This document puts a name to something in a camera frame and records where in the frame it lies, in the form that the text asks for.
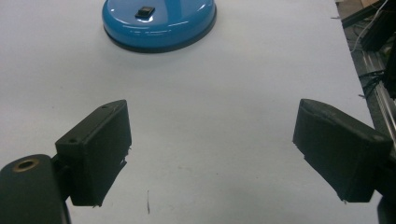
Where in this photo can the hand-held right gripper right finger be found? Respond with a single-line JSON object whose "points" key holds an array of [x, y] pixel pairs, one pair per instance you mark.
{"points": [[337, 149]]}

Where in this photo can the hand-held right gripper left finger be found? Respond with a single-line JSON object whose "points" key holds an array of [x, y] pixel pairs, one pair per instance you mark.
{"points": [[99, 152]]}

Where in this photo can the blue round lamp base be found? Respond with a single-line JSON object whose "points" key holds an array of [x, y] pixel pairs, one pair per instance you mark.
{"points": [[159, 25]]}

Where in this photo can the aluminium frame rail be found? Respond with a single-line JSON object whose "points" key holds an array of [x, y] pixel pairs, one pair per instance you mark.
{"points": [[378, 90]]}

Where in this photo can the black lamp switch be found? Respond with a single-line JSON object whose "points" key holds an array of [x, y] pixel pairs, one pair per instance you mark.
{"points": [[144, 12]]}

